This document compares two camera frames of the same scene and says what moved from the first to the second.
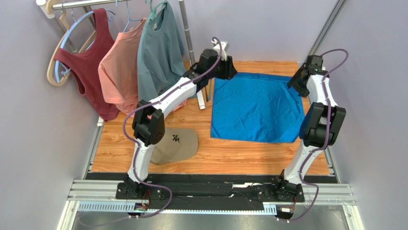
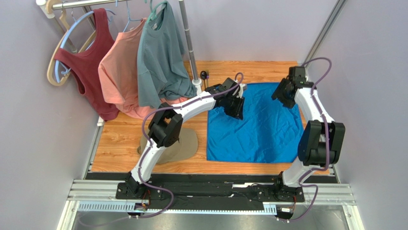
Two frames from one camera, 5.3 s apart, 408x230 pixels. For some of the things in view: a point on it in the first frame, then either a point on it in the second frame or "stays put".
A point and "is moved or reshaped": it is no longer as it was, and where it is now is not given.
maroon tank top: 84,64 stays put
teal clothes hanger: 153,13 stays put
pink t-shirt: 118,70 stays put
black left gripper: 230,71 → 237,111
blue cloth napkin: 257,107 is moved or reshaped
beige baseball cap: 178,143 stays put
